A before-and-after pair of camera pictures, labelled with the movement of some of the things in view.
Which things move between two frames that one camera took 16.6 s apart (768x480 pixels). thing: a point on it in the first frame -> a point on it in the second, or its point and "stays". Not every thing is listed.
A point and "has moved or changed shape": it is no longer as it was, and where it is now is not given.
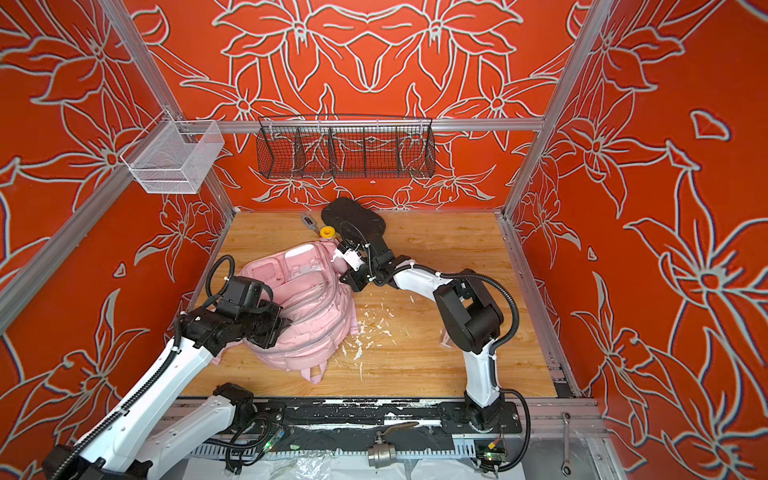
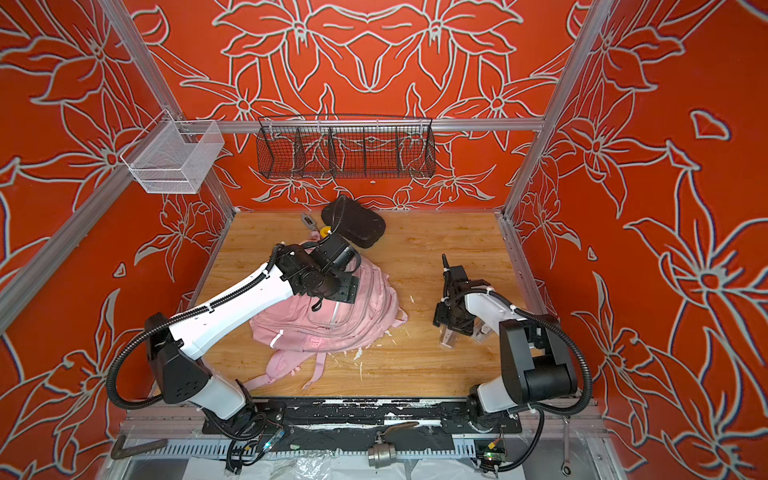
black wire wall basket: (345, 146) stays
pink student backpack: (304, 278) has moved or changed shape
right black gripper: (355, 282) -> (440, 317)
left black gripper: (281, 323) -> (350, 288)
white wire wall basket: (174, 157) stays
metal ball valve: (381, 454) stays
